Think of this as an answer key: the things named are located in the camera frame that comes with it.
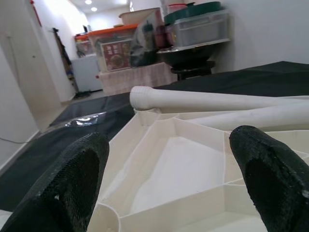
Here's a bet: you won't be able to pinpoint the small clear box orange lid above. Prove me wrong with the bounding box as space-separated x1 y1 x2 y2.
74 33 93 58

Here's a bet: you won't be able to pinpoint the clear container red lid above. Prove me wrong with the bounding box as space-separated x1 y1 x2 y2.
168 2 188 15

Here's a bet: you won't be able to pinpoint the red plastic jar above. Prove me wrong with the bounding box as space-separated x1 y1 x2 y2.
155 25 170 50

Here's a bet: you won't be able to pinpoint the white chest freezer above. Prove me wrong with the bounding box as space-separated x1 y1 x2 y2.
71 53 104 92

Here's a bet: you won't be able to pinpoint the beige plastic basin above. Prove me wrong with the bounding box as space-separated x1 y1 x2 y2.
118 7 162 27

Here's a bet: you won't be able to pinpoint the white plastic table top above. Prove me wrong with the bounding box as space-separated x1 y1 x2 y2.
88 95 309 232

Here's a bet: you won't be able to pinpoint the pink cloth covered table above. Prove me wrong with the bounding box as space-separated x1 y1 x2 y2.
99 61 179 95

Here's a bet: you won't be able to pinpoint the hanging dark clothes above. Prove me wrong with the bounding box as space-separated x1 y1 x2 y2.
52 27 73 84

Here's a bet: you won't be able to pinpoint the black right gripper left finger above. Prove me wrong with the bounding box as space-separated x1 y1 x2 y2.
0 131 111 232

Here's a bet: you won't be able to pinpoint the white plastic table leg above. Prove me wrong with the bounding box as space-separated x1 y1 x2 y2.
185 101 309 133
129 86 309 114

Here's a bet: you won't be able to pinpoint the black wooden stool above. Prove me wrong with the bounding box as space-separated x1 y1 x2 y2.
170 60 216 81

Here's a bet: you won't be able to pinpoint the red hanging ornament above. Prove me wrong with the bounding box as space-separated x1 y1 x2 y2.
29 0 43 28

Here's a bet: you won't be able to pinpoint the large black wok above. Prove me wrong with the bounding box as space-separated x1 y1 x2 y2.
156 44 217 69

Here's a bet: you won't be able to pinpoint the large clear box orange lid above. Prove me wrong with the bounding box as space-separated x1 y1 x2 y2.
87 23 142 73

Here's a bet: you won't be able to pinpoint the clear adhesive tape patch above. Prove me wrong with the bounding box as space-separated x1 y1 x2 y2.
49 110 109 129

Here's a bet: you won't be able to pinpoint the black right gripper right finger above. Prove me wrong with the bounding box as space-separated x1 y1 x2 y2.
228 125 309 232

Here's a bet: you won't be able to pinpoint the black cloth table cover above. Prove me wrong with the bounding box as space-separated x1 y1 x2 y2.
0 60 309 211

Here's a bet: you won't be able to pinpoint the red printed gift box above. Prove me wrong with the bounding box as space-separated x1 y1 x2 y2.
99 40 133 72

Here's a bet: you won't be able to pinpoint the white floor cable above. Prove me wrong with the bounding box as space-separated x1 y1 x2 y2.
0 136 28 145

